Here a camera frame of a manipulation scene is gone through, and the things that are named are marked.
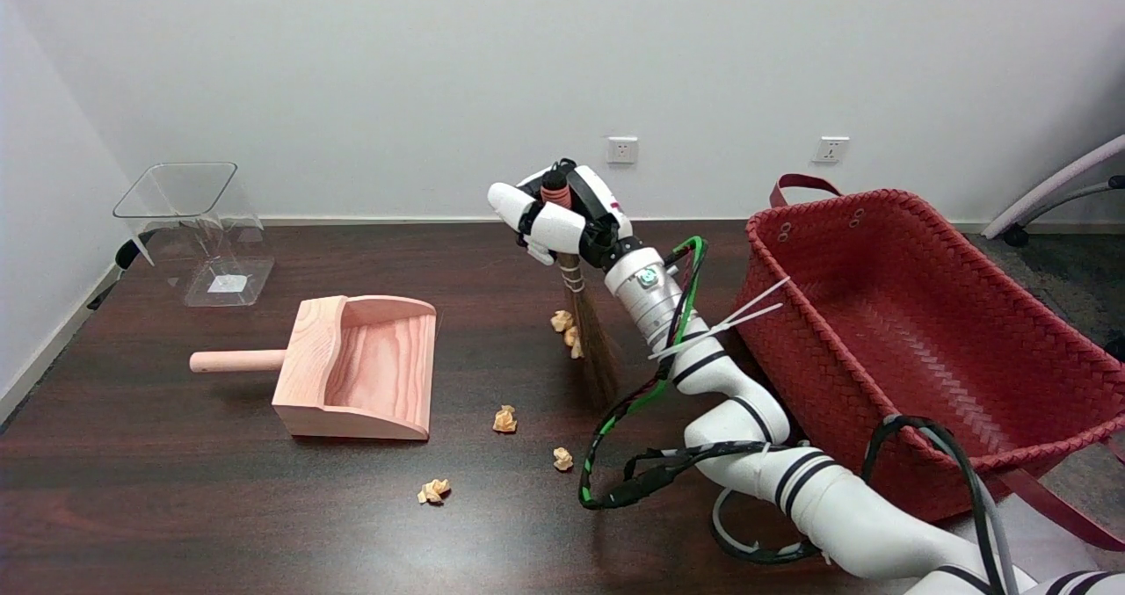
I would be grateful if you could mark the white zip tie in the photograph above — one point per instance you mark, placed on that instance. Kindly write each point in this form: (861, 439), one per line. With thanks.
(747, 318)
(756, 301)

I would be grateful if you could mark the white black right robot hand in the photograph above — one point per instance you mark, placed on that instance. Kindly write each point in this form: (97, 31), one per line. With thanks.
(562, 226)

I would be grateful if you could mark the pink wooden dustpan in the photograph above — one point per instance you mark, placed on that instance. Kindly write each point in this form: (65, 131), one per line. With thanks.
(378, 375)

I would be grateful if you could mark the white wall socket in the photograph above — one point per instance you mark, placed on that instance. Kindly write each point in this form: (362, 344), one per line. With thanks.
(621, 149)
(831, 149)

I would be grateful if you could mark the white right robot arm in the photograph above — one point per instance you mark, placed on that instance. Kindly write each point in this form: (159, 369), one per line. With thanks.
(729, 419)

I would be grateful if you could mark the office chair base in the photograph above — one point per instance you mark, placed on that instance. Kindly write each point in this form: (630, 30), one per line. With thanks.
(1055, 184)

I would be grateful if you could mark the red woven basket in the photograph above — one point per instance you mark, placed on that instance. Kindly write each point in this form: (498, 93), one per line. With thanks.
(923, 340)

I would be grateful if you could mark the brown straw hand broom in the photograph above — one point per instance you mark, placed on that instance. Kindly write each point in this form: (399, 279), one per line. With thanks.
(598, 349)

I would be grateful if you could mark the clear plastic container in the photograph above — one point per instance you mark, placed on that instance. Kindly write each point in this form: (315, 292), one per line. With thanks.
(230, 284)

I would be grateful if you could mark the black table clamp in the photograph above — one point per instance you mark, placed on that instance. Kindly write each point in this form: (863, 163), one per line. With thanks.
(127, 254)

